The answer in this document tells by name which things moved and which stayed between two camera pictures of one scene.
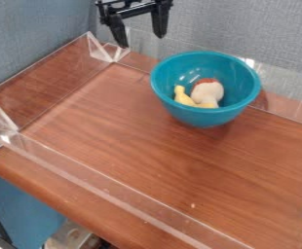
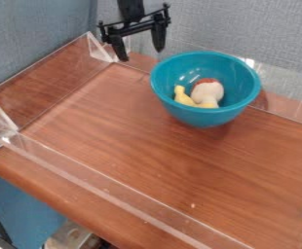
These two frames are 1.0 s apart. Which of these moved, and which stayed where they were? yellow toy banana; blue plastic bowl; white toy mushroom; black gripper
Moved: black gripper
Stayed: yellow toy banana; blue plastic bowl; white toy mushroom
